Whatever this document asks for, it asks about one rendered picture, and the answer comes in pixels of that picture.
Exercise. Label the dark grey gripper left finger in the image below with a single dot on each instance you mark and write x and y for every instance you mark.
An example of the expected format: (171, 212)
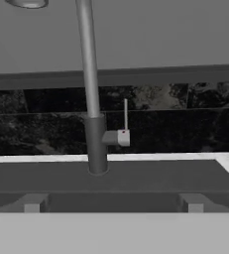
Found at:
(36, 199)

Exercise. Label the grey sink faucet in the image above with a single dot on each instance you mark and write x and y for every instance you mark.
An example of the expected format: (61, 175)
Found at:
(92, 99)

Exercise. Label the dark grey sink basin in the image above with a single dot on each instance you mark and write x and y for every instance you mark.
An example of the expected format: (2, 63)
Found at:
(159, 180)

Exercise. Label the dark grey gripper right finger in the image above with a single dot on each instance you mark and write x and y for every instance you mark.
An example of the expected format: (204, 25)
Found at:
(191, 199)

